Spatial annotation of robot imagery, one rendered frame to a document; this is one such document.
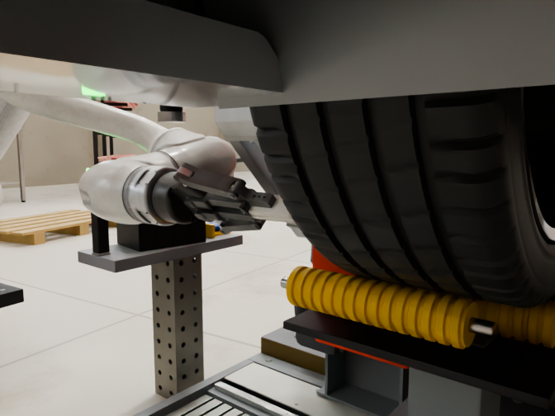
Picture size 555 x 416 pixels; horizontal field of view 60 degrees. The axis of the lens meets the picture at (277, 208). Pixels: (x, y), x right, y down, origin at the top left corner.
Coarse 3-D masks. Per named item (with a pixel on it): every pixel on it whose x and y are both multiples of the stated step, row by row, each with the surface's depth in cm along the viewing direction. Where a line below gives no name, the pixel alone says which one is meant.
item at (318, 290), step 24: (288, 288) 66; (312, 288) 64; (336, 288) 62; (360, 288) 60; (384, 288) 59; (408, 288) 58; (336, 312) 63; (360, 312) 59; (384, 312) 57; (408, 312) 55; (432, 312) 54; (456, 312) 52; (432, 336) 55; (456, 336) 52
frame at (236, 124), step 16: (224, 112) 54; (240, 112) 52; (224, 128) 55; (240, 128) 54; (256, 128) 52; (240, 144) 56; (256, 144) 58; (256, 160) 59; (256, 176) 61; (272, 192) 62; (288, 224) 67
